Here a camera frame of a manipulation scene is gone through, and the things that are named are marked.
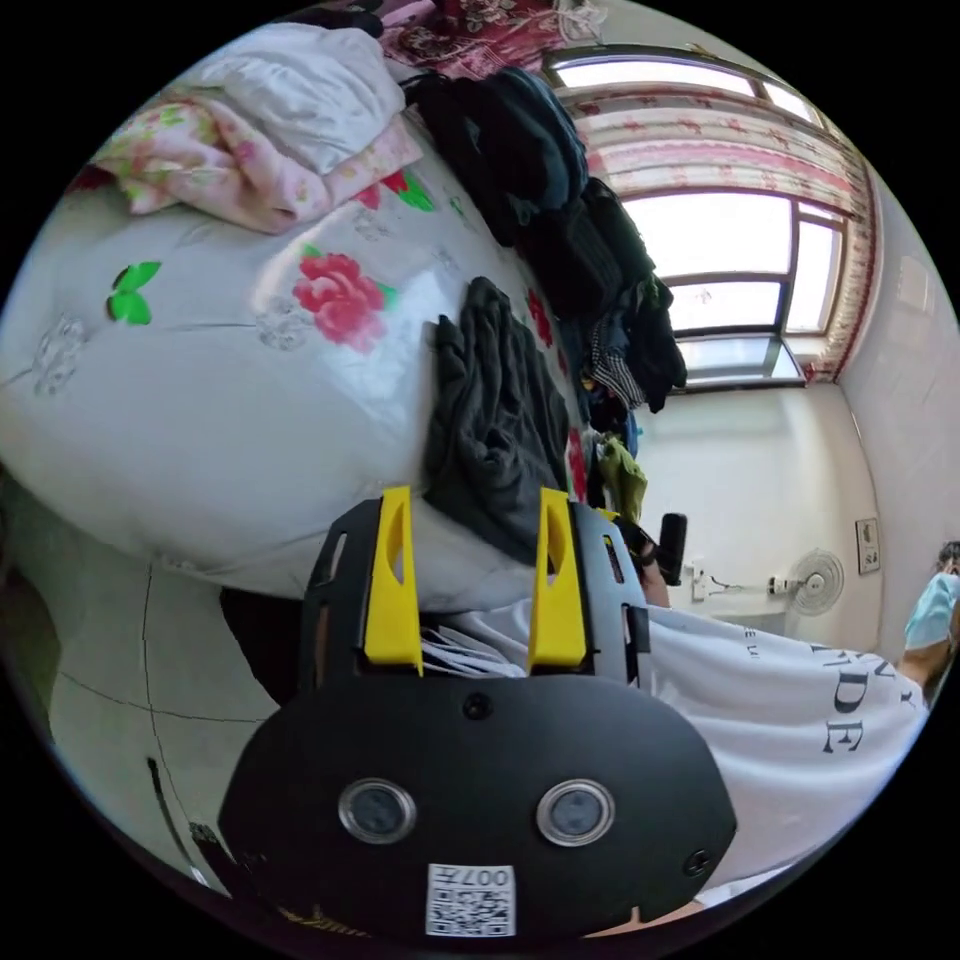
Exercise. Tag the bed with white flowered sheet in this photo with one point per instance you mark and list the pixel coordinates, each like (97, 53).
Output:
(210, 405)

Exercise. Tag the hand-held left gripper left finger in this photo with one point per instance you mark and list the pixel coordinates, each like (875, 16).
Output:
(391, 592)

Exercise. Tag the person's body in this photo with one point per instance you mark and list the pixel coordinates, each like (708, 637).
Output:
(750, 697)

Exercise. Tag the pile of clothes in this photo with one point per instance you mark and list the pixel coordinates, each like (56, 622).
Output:
(570, 225)

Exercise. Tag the white fan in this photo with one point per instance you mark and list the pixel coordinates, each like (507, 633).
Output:
(817, 581)

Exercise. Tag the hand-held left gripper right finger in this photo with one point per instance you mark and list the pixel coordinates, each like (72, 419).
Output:
(559, 600)

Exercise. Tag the dark gray long sleeve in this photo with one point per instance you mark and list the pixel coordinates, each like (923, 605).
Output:
(491, 420)

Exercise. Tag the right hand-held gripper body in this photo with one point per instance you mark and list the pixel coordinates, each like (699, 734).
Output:
(634, 541)

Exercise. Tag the window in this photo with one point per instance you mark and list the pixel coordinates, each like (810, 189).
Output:
(720, 240)

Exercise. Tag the person's right hand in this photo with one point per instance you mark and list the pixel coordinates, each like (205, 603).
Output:
(655, 585)

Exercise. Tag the pink flowered folded blanket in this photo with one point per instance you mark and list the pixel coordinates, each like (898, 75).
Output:
(225, 161)

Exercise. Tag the white folded quilt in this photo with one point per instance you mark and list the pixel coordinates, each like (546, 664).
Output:
(315, 97)

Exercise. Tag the red flowered blanket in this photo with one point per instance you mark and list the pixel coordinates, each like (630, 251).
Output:
(487, 34)

